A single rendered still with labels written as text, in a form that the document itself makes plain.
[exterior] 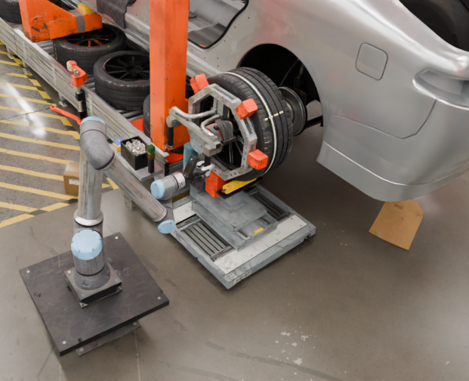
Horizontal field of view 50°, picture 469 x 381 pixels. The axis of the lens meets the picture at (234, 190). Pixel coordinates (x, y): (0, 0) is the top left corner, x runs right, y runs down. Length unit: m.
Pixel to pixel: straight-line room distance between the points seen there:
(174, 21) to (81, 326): 1.70
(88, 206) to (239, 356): 1.17
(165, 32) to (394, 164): 1.43
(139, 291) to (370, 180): 1.40
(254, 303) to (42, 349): 1.23
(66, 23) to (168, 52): 2.04
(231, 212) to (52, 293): 1.26
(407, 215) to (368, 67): 1.72
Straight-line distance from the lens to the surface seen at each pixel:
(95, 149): 2.30
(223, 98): 2.83
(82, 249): 2.60
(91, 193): 2.59
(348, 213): 3.96
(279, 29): 3.02
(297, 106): 3.20
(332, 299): 3.33
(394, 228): 3.96
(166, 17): 2.94
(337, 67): 2.79
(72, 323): 2.75
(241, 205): 3.45
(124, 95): 4.23
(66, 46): 4.82
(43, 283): 2.94
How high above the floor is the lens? 2.51
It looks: 40 degrees down
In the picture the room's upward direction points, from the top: 7 degrees clockwise
